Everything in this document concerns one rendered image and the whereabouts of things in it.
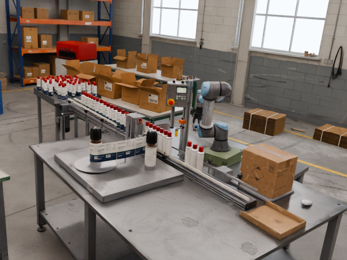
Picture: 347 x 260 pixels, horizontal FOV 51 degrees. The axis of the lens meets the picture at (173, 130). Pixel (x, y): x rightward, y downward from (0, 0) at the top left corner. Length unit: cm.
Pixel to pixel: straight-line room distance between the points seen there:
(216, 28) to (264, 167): 691
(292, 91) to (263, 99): 71
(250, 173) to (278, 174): 22
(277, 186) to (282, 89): 591
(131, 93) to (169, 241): 320
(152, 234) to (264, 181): 91
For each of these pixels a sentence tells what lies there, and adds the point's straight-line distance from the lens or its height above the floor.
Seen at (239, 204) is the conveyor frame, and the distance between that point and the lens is 244.
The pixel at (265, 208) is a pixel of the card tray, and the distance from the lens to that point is 250.
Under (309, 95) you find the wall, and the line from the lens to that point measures 815.
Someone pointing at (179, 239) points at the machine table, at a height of 83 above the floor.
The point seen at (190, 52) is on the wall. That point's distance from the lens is 968.
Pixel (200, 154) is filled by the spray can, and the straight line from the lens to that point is 266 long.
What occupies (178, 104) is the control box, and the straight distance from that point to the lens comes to 291.
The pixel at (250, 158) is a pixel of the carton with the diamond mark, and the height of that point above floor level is 107.
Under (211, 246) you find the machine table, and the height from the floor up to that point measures 83.
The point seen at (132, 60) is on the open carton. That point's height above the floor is 96.
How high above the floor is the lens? 201
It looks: 18 degrees down
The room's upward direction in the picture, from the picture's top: 4 degrees clockwise
